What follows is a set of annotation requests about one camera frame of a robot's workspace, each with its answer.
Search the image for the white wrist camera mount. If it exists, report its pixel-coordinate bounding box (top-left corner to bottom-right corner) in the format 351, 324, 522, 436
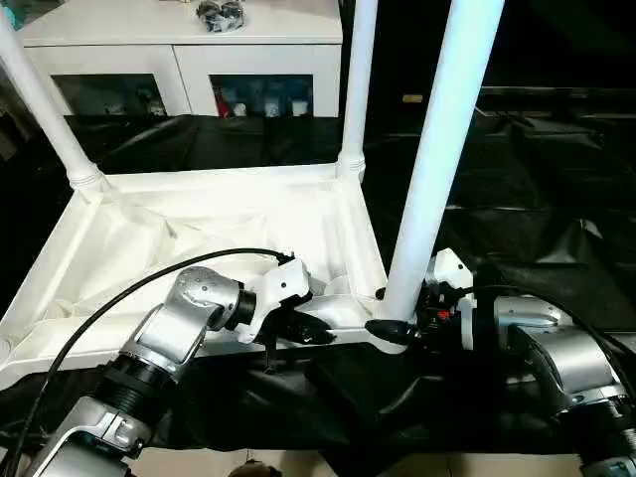
426, 247, 478, 352
236, 257, 314, 345

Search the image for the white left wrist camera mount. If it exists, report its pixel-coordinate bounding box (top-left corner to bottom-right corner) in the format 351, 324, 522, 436
236, 257, 314, 345

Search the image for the clear bag of black parts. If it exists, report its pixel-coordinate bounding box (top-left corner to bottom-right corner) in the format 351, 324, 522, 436
195, 0, 247, 34

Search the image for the white plastic table leg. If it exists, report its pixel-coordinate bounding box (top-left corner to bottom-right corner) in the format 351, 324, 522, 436
337, 0, 379, 178
0, 9, 108, 193
382, 0, 506, 322

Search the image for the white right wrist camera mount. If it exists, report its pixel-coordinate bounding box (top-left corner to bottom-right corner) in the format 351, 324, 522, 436
426, 247, 478, 352

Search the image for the white cabinet with glass doors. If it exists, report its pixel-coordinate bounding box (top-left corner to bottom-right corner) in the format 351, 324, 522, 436
22, 0, 344, 118

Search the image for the black plastic mat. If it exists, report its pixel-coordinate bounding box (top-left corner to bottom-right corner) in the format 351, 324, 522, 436
0, 111, 636, 463

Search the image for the white plastic table top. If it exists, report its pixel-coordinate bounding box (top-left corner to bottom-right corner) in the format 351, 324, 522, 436
0, 161, 423, 392

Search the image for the dark metal rod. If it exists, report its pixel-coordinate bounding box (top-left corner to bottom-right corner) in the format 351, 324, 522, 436
479, 86, 636, 99

